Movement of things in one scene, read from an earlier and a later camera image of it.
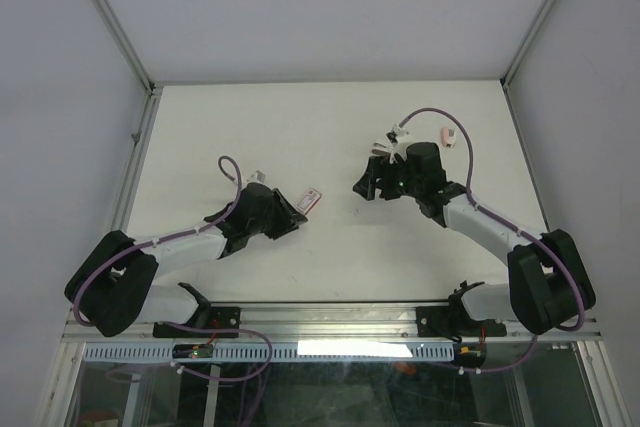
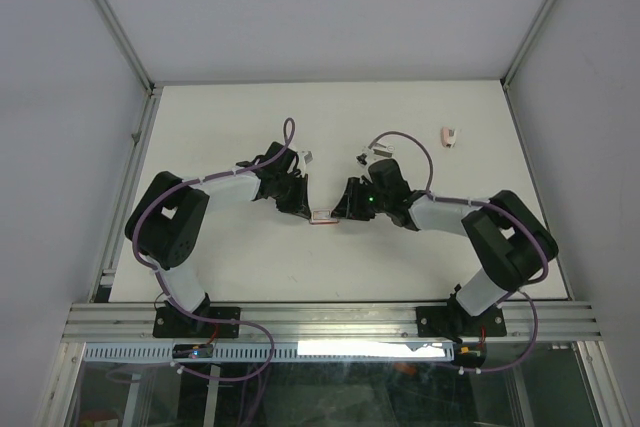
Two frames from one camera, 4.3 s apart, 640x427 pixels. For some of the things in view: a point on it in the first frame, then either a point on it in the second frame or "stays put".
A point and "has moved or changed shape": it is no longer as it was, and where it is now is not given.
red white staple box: x=308 y=201 has moved or changed shape
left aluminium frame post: x=146 y=118 stays put
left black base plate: x=211 y=317 stays put
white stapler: x=380 y=149 stays put
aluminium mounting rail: x=319 y=324 stays put
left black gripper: x=287 y=217 to x=300 y=206
